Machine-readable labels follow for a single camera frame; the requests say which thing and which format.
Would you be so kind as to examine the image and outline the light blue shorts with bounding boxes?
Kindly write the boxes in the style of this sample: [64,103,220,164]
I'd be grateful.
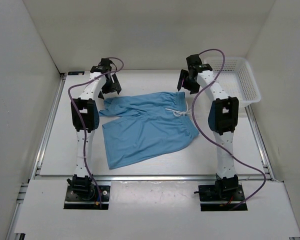
[99,91,199,170]

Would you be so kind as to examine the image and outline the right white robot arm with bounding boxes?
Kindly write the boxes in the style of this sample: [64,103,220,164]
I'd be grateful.
[177,54,239,200]

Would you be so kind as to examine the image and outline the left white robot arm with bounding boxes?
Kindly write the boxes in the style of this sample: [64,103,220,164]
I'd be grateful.
[67,57,124,201]

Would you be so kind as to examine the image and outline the white plastic basket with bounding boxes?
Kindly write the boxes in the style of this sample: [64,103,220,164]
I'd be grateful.
[204,56,261,108]

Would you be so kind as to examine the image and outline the aluminium frame rail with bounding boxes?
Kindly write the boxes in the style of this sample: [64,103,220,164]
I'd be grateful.
[31,70,273,181]

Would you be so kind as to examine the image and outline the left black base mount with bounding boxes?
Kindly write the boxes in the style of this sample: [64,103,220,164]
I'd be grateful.
[63,185,111,210]

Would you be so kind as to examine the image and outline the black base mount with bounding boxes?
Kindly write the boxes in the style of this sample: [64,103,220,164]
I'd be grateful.
[63,185,111,210]
[193,184,245,212]

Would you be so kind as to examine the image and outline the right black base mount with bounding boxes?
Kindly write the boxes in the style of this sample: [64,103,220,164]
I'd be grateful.
[193,184,245,212]

